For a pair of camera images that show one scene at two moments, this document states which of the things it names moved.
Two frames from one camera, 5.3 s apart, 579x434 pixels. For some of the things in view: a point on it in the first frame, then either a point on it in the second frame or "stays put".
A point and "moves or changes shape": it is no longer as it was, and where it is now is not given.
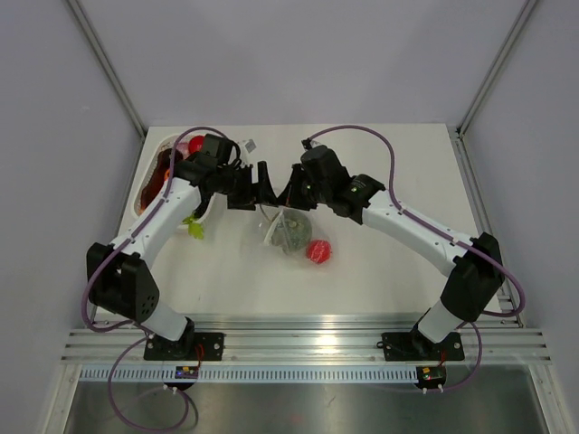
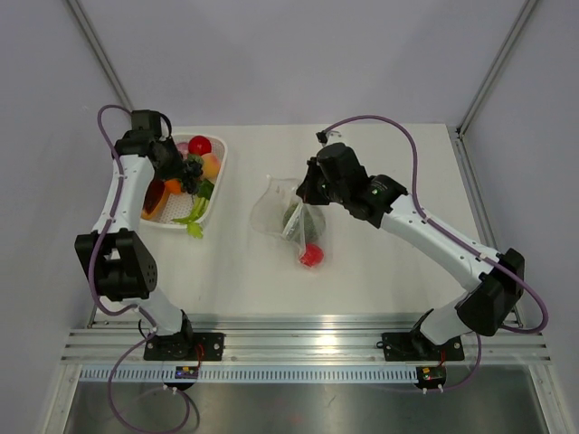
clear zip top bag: (289, 235) moves or changes shape
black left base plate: (190, 346) stays put
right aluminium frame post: (494, 67) stays put
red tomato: (195, 144) stays put
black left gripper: (246, 202) → (175, 170)
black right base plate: (416, 346) stays put
